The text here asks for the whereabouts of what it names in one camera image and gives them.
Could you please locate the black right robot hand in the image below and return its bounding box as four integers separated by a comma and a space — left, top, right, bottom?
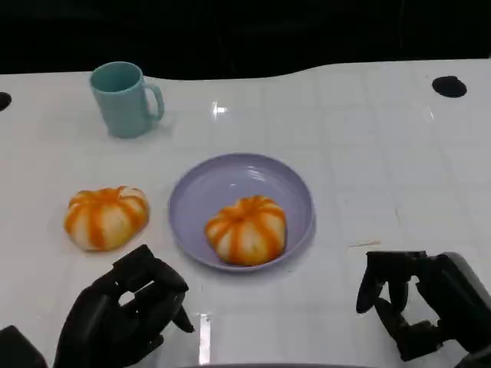
355, 251, 491, 363

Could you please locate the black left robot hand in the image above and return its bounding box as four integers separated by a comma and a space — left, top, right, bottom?
53, 244, 196, 368

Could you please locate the orange white toy bread roll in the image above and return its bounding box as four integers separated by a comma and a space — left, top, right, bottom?
63, 186, 150, 253
204, 195, 288, 267

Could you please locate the lilac plate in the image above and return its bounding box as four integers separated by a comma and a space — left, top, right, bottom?
167, 153, 317, 273

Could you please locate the pale green mug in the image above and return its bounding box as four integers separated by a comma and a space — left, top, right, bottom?
90, 61, 166, 139

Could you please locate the black backdrop cloth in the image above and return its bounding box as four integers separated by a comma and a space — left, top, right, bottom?
0, 0, 491, 80

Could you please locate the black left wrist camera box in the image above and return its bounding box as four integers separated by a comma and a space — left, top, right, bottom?
0, 325, 49, 368

